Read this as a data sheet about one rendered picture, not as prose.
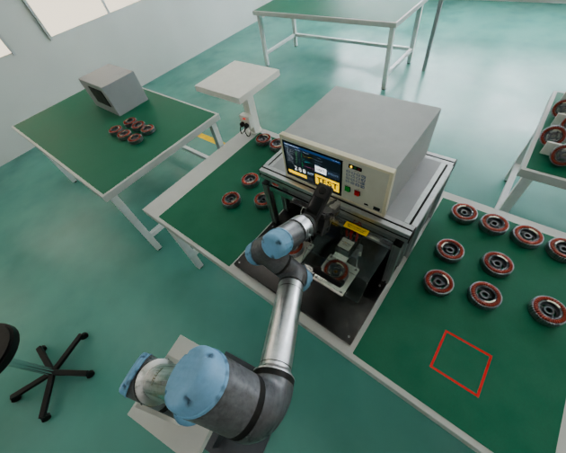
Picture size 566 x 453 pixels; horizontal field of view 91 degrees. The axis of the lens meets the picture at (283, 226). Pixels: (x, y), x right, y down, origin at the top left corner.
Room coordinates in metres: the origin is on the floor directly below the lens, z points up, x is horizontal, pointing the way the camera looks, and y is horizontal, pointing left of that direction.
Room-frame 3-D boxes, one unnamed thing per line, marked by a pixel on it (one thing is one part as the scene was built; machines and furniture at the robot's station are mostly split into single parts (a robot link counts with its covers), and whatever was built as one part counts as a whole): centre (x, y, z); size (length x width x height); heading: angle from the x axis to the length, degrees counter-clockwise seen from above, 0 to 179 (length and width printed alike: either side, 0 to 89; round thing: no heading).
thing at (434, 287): (0.43, -0.58, 0.77); 0.11 x 0.11 x 0.04
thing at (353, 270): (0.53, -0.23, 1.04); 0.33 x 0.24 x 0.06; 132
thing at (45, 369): (0.69, 1.75, 0.28); 0.54 x 0.49 x 0.56; 132
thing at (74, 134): (2.55, 1.34, 0.37); 1.85 x 1.10 x 0.75; 42
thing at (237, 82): (1.71, 0.07, 0.98); 0.37 x 0.35 x 0.46; 42
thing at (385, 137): (0.86, -0.35, 1.22); 0.44 x 0.39 x 0.20; 42
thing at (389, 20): (4.34, -1.28, 0.37); 2.10 x 0.90 x 0.75; 42
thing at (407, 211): (0.87, -0.34, 1.09); 0.68 x 0.44 x 0.05; 42
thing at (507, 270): (0.45, -0.85, 0.77); 0.11 x 0.11 x 0.04
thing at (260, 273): (0.66, -0.11, 0.76); 0.64 x 0.47 x 0.02; 42
